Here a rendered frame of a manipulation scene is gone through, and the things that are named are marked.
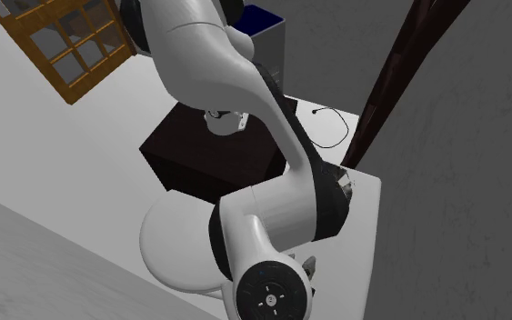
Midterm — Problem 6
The dark robot stand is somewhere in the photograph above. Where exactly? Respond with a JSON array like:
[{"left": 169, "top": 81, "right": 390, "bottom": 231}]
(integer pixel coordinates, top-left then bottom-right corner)
[{"left": 139, "top": 95, "right": 299, "bottom": 205}]

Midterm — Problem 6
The dark grey mottled object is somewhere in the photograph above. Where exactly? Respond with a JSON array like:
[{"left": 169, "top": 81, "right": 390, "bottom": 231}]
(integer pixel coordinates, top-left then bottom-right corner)
[{"left": 334, "top": 166, "right": 356, "bottom": 202}]

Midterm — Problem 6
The grey bin with blue top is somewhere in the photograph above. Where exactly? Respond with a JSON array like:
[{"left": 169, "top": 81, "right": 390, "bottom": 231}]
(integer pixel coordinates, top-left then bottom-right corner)
[{"left": 230, "top": 4, "right": 286, "bottom": 92}]

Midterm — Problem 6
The wooden framed window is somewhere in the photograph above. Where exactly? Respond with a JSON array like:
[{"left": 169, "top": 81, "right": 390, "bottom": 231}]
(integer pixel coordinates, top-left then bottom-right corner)
[{"left": 0, "top": 0, "right": 138, "bottom": 105}]

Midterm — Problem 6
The black cable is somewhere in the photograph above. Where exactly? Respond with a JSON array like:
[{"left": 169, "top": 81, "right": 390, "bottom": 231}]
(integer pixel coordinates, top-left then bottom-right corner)
[{"left": 310, "top": 105, "right": 351, "bottom": 150}]

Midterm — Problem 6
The dark brown door frame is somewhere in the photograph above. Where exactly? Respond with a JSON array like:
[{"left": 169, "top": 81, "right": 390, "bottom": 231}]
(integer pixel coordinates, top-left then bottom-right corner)
[{"left": 340, "top": 0, "right": 472, "bottom": 170}]

